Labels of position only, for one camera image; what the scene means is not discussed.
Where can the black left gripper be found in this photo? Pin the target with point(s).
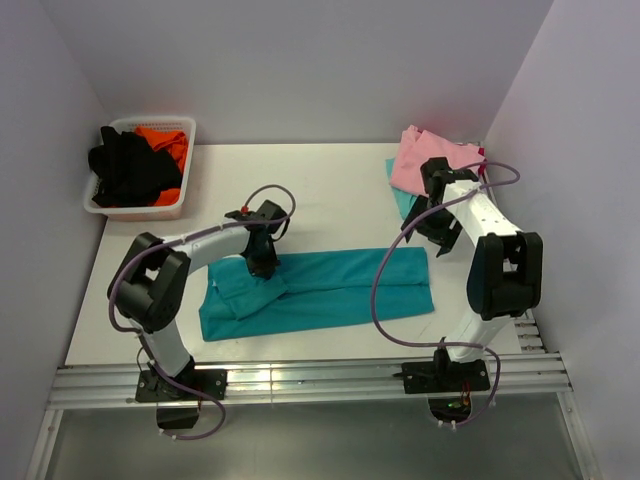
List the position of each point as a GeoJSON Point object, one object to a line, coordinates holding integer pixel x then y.
{"type": "Point", "coordinates": [264, 269]}

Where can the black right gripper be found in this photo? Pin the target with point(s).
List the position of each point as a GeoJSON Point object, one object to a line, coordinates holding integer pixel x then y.
{"type": "Point", "coordinates": [447, 238]}

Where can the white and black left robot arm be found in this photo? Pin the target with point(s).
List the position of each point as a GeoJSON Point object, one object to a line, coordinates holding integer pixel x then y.
{"type": "Point", "coordinates": [146, 292]}

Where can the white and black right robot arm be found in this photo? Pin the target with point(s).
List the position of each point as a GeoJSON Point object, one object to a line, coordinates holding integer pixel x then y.
{"type": "Point", "coordinates": [504, 279]}

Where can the folded light teal t shirt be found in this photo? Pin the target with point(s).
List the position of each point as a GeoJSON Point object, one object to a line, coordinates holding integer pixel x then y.
{"type": "Point", "coordinates": [404, 201]}

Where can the folded red t shirt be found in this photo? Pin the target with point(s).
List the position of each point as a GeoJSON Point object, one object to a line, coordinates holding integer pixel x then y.
{"type": "Point", "coordinates": [483, 164]}

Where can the orange t shirt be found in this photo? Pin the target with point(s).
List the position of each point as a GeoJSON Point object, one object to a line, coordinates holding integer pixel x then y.
{"type": "Point", "coordinates": [176, 144]}

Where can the black t shirt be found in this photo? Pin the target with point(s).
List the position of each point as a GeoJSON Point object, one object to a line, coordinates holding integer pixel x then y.
{"type": "Point", "coordinates": [130, 173]}

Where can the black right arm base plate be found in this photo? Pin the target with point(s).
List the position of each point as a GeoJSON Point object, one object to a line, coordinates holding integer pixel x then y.
{"type": "Point", "coordinates": [428, 378]}

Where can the aluminium right side rail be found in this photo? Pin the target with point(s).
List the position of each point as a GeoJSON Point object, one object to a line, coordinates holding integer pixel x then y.
{"type": "Point", "coordinates": [528, 333]}

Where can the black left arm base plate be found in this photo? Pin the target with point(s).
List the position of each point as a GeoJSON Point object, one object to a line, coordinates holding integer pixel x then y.
{"type": "Point", "coordinates": [153, 388]}

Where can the aluminium front frame rail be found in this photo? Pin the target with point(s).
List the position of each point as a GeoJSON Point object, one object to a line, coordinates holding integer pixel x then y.
{"type": "Point", "coordinates": [114, 386]}

